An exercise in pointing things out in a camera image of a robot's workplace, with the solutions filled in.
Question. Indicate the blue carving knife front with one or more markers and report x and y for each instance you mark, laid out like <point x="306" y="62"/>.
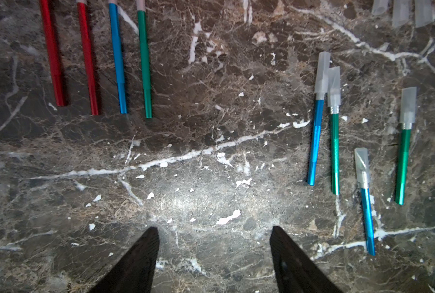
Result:
<point x="363" y="179"/>

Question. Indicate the blue carving knife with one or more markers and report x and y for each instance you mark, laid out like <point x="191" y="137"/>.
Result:
<point x="320" y="89"/>
<point x="118" y="58"/>
<point x="363" y="179"/>

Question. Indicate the red carving knife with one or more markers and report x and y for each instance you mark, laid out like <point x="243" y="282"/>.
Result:
<point x="82" y="9"/>
<point x="53" y="52"/>

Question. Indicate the translucent protective cap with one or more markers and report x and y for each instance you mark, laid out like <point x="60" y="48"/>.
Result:
<point x="379" y="7"/>
<point x="401" y="13"/>
<point x="423" y="13"/>

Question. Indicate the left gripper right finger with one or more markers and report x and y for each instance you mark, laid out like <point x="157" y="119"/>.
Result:
<point x="294" y="271"/>

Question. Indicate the green carving knife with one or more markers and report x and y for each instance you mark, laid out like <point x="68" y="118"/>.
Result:
<point x="145" y="63"/>
<point x="407" y="118"/>
<point x="334" y="101"/>

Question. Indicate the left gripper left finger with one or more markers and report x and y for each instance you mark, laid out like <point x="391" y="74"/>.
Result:
<point x="134" y="272"/>

